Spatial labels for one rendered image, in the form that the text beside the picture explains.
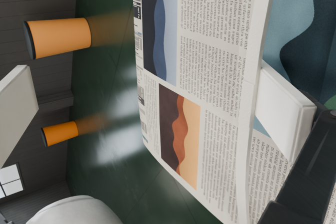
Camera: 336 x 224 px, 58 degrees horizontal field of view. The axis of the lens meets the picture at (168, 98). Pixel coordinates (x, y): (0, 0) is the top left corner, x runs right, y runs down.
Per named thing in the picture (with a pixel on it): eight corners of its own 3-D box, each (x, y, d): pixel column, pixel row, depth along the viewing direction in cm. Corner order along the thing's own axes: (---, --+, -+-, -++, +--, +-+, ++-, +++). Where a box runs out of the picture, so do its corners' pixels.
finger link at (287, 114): (301, 106, 12) (319, 105, 12) (246, 55, 19) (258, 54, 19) (289, 165, 14) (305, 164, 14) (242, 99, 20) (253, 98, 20)
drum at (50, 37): (81, 6, 387) (20, 12, 353) (94, 32, 369) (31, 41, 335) (79, 33, 424) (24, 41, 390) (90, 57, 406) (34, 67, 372)
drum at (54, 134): (72, 115, 603) (39, 124, 573) (79, 131, 587) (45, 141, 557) (72, 124, 633) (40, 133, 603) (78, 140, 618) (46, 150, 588)
